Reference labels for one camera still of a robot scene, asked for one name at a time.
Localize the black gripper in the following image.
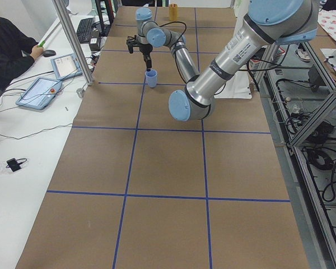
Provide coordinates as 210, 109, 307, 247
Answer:
139, 43, 153, 71

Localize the blue cup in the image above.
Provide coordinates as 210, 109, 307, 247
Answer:
145, 69, 158, 88

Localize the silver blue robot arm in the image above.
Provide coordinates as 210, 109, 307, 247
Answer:
136, 1, 319, 121

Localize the yellow cup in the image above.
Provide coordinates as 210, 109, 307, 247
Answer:
169, 3, 178, 21

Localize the black keyboard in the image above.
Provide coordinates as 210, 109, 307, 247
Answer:
76, 17, 95, 44

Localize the far teach pendant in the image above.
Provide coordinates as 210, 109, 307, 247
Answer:
50, 53, 82, 81

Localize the teach pendant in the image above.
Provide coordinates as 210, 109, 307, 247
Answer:
50, 53, 82, 81
15, 77, 62, 110

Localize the black computer mouse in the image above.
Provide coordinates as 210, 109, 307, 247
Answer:
42, 49, 56, 58

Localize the near teach pendant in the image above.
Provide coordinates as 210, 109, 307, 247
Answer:
15, 77, 62, 110

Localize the seated person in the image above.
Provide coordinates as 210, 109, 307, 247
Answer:
0, 17, 44, 92

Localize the small black device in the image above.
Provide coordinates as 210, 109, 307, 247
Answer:
6, 158, 27, 172

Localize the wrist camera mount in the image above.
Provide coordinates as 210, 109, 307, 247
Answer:
126, 35, 138, 54

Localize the aluminium frame post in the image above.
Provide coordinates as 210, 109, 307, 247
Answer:
52, 0, 94, 86

